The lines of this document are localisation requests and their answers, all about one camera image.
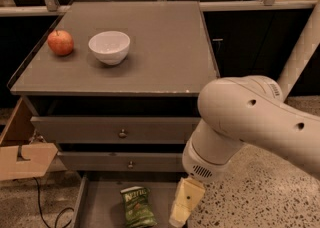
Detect grey top drawer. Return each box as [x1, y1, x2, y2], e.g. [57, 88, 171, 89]
[31, 117, 200, 144]

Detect white ceramic bowl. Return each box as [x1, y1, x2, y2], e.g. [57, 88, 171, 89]
[88, 31, 131, 65]

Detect grey middle drawer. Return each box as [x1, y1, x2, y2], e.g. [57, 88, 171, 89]
[58, 152, 184, 172]

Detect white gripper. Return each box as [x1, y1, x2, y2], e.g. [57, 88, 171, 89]
[168, 137, 231, 228]

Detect grey drawer cabinet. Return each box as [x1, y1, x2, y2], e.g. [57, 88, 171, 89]
[9, 2, 216, 228]

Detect red apple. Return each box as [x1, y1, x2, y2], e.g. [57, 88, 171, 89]
[47, 30, 74, 56]

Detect green jalapeno chip bag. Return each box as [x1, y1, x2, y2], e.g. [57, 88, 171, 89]
[120, 186, 157, 228]

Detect grey drawer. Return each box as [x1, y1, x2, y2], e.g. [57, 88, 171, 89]
[31, 117, 200, 144]
[71, 172, 184, 228]
[58, 152, 184, 172]

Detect grey bottom drawer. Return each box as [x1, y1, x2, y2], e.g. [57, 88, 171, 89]
[71, 172, 184, 228]

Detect brown cardboard box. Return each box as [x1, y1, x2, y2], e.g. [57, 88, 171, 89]
[0, 98, 57, 181]

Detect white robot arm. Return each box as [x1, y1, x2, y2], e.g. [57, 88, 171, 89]
[169, 3, 320, 228]

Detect black cable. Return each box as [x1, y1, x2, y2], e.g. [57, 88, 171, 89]
[32, 176, 75, 228]

